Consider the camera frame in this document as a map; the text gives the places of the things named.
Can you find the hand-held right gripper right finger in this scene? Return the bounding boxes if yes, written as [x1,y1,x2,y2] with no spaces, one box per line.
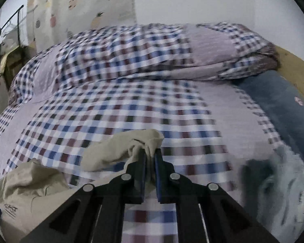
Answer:
[155,149,279,243]

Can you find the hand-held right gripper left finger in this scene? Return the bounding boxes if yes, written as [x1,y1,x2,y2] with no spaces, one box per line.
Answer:
[20,149,145,243]

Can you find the beige pants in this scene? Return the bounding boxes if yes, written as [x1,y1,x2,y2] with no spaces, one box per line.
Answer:
[0,129,166,234]

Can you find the black clothes rack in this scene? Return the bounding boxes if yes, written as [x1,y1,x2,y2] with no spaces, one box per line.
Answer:
[1,4,25,46]

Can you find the checkered bed sheet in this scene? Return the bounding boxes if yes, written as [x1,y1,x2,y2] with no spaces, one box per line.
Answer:
[0,78,294,243]

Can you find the checkered quilt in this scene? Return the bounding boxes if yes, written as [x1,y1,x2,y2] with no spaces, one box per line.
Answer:
[8,22,279,107]

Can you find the light blue cloth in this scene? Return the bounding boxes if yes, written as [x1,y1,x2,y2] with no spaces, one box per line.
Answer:
[243,144,304,234]

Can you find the cardboard box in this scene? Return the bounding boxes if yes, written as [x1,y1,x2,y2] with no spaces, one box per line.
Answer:
[3,48,24,87]

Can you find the yellow cloth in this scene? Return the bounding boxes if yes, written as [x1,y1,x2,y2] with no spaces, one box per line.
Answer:
[0,53,11,72]

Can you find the wooden bed frame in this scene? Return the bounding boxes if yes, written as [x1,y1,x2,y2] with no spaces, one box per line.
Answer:
[273,44,304,112]

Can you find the pineapple print wall cloth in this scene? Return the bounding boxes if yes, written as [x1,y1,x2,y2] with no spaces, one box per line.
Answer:
[26,0,138,51]

